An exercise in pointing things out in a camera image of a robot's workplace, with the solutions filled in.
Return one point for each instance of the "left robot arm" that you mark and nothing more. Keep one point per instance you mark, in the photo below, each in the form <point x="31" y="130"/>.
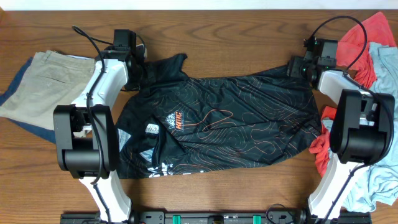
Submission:
<point x="86" y="138"/>

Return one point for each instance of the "black orange-patterned jersey shirt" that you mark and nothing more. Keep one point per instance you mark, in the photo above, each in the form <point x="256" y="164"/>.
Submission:
<point x="178" y="125"/>

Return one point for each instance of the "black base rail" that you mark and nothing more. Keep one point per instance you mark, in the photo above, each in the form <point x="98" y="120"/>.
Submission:
<point x="275" y="215"/>

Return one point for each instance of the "folded khaki shorts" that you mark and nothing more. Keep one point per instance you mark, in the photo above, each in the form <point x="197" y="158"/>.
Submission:
<point x="52" y="79"/>

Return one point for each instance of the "folded navy blue garment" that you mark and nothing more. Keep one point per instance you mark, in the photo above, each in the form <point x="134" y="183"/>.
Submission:
<point x="45" y="134"/>

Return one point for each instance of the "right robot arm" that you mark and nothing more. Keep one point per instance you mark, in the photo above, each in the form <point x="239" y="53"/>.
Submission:
<point x="361" y="134"/>

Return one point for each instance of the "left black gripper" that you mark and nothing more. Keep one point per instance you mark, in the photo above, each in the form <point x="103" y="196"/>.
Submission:
<point x="134" y="85"/>

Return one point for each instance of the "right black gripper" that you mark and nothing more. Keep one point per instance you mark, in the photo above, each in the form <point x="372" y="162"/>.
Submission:
<point x="293" y="65"/>

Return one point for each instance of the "light blue t-shirt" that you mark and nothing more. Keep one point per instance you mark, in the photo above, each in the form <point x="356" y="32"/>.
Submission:
<point x="379" y="182"/>

